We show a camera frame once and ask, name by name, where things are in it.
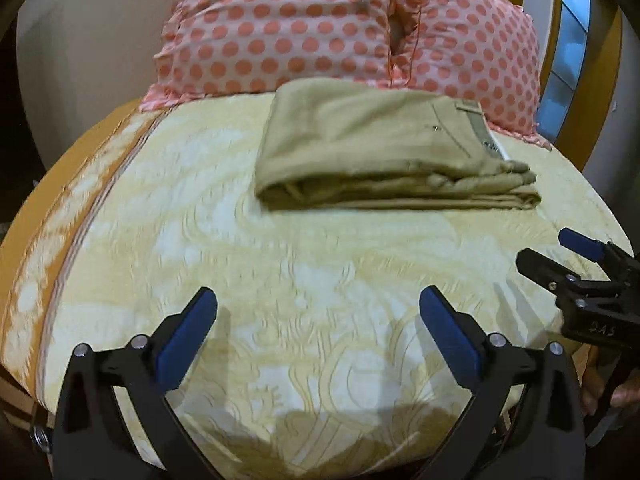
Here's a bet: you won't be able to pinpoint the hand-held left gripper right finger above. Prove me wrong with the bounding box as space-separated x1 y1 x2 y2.
415 285 587 480

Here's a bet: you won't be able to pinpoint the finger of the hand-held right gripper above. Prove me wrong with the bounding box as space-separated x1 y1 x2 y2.
516 248 582 302
558 227 640 287

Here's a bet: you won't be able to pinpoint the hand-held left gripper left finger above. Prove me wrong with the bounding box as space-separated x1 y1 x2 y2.
51 287 219 480

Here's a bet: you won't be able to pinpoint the khaki pants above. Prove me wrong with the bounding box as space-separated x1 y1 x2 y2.
254 80 544 212

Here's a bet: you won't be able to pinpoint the person's right hand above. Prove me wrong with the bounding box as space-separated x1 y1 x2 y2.
580 344 640 418

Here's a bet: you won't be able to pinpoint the yellow patterned bedspread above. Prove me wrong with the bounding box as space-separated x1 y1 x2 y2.
0 92 637 480

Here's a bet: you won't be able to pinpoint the wooden headboard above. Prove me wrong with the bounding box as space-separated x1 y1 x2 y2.
484 0 624 173

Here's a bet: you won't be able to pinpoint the pink polka dot pillow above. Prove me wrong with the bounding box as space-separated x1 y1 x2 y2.
388 0 554 152
138 0 417 113

